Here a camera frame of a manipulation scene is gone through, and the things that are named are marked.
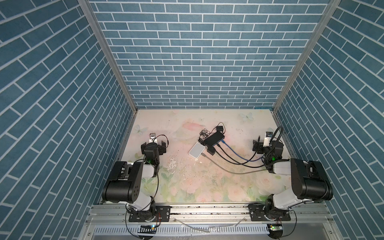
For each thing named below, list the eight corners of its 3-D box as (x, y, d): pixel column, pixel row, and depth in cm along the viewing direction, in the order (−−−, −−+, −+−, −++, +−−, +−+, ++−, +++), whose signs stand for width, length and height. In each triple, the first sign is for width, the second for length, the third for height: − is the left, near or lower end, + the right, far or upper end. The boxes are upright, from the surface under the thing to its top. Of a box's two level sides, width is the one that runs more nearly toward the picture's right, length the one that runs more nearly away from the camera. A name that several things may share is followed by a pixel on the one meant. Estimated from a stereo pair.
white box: (188, 153, 97) (188, 152, 96) (196, 143, 102) (196, 141, 101) (197, 159, 95) (197, 157, 93) (205, 148, 100) (205, 146, 98)
